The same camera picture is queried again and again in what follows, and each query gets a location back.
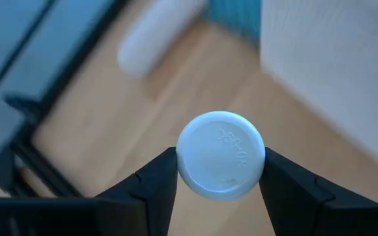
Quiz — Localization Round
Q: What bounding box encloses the black aluminium table frame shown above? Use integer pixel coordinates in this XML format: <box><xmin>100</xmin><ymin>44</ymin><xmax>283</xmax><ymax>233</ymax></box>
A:
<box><xmin>0</xmin><ymin>0</ymin><xmax>127</xmax><ymax>199</ymax></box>

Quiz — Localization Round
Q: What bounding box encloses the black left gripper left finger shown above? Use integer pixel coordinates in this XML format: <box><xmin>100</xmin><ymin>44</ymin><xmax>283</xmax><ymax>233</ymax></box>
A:
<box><xmin>95</xmin><ymin>146</ymin><xmax>179</xmax><ymax>236</ymax></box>

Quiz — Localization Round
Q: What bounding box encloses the black clamp hook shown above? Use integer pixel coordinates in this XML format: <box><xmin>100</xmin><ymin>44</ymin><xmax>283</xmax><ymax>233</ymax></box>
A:
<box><xmin>3</xmin><ymin>94</ymin><xmax>45</xmax><ymax>123</ymax></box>

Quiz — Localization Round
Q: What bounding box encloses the white gauze roll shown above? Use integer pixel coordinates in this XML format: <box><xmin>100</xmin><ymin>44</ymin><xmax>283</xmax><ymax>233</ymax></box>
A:
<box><xmin>116</xmin><ymin>0</ymin><xmax>207</xmax><ymax>79</ymax></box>

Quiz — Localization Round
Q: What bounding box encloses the white plastic bottle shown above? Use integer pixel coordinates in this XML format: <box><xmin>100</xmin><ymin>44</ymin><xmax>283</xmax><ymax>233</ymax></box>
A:
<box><xmin>175</xmin><ymin>110</ymin><xmax>266</xmax><ymax>201</ymax></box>

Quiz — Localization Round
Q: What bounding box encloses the blue patterned cloth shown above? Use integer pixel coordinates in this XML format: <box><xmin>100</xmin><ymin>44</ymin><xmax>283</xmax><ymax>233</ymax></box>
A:
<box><xmin>204</xmin><ymin>0</ymin><xmax>263</xmax><ymax>41</ymax></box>

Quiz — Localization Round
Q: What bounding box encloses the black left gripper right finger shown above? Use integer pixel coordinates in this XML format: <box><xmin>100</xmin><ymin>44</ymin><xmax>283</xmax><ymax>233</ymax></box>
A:
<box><xmin>259</xmin><ymin>147</ymin><xmax>378</xmax><ymax>236</ymax></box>

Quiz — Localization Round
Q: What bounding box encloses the white woven plastic basket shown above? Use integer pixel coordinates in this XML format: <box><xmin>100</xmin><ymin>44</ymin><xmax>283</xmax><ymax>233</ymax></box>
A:
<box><xmin>260</xmin><ymin>0</ymin><xmax>378</xmax><ymax>178</ymax></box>

